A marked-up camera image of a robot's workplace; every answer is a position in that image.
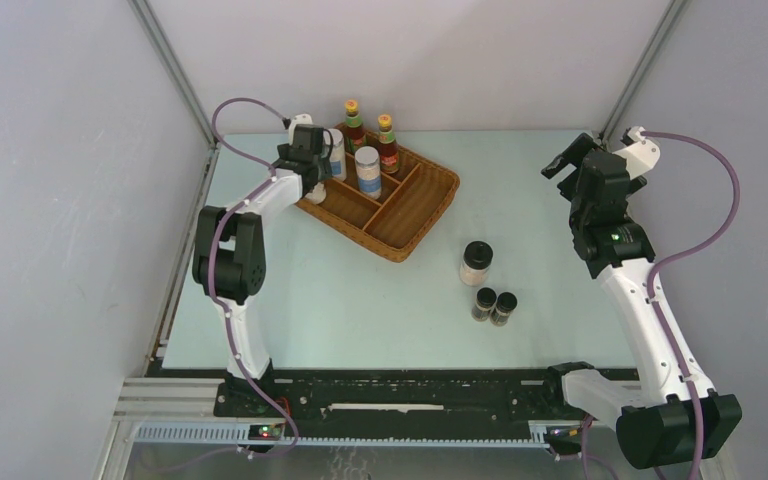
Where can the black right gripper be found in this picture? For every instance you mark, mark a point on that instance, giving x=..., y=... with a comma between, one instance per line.
x=572, y=155

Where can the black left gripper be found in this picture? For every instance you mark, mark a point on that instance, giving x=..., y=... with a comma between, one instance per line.
x=323, y=166

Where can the clear-lid white spice jar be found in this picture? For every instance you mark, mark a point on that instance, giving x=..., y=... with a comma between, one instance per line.
x=337, y=154

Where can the black-cap spice bottle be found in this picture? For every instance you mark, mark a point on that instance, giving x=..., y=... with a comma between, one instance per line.
x=317, y=195
x=476, y=261

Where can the red sauce bottle yellow cap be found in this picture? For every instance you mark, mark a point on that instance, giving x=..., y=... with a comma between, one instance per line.
x=355, y=129

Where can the clear-lid blue-label spice jar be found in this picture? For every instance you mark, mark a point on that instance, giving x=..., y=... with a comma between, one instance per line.
x=367, y=162

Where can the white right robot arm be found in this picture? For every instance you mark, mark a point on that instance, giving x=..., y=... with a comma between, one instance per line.
x=677, y=415

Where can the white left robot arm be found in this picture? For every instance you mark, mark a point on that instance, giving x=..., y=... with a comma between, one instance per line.
x=229, y=256

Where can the brown wicker divided tray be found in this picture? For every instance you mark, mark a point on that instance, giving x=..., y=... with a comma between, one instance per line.
x=391, y=226

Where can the small black-cap bottle right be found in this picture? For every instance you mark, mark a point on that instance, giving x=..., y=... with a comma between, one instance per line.
x=505, y=305

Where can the small black-cap bottle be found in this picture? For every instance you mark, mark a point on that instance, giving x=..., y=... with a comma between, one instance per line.
x=505, y=305
x=485, y=300

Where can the small black-cap bottle left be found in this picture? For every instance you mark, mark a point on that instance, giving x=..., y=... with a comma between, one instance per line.
x=485, y=300

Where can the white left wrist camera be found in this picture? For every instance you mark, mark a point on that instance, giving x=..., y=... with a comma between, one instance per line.
x=291, y=123

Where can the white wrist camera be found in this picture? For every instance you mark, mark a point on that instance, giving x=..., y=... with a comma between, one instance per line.
x=291, y=123
x=640, y=153

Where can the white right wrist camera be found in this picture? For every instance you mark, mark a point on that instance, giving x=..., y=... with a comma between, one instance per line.
x=640, y=153

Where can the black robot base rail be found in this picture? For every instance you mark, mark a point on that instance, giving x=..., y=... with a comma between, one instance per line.
x=402, y=405

